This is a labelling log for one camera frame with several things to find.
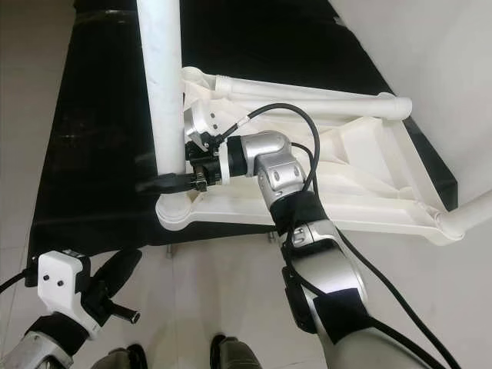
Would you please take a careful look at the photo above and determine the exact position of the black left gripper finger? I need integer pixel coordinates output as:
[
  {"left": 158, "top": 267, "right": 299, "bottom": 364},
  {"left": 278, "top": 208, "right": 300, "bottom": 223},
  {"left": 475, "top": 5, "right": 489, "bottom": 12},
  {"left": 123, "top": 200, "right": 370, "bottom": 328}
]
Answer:
[{"left": 98, "top": 249, "right": 143, "bottom": 302}]

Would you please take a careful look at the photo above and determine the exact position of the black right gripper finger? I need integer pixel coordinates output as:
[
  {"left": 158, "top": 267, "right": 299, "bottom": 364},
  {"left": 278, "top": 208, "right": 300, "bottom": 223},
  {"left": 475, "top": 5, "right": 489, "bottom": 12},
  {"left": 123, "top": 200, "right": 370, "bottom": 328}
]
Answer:
[{"left": 139, "top": 174, "right": 191, "bottom": 194}]

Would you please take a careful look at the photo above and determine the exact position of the black tablecloth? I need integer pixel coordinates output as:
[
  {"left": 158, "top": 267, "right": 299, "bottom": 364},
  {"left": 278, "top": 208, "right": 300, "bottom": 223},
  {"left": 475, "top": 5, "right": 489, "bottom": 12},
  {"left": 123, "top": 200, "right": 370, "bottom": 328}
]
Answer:
[{"left": 27, "top": 0, "right": 460, "bottom": 266}]

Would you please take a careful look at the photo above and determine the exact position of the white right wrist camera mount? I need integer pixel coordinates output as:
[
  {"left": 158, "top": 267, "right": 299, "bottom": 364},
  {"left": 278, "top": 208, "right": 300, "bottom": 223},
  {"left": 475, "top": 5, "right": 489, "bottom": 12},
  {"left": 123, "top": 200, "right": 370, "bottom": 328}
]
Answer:
[{"left": 183, "top": 101, "right": 235, "bottom": 179}]

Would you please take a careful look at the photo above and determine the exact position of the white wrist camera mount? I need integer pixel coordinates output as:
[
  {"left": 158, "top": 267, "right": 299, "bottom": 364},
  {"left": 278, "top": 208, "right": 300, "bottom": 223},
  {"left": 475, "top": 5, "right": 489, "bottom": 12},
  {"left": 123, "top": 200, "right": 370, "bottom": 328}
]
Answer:
[
  {"left": 37, "top": 250, "right": 97, "bottom": 327},
  {"left": 183, "top": 101, "right": 235, "bottom": 179}
]

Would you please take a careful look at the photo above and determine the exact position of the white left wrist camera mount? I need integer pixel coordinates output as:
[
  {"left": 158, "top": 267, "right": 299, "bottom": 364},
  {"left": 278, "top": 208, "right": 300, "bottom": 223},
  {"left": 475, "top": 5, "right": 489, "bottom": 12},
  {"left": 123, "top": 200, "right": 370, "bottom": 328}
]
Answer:
[{"left": 37, "top": 250, "right": 97, "bottom": 327}]

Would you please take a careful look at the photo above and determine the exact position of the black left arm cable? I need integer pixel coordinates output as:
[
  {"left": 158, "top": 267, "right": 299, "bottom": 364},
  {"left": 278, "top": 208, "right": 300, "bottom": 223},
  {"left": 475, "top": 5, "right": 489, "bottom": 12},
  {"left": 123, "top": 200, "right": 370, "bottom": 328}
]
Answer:
[{"left": 0, "top": 265, "right": 41, "bottom": 294}]

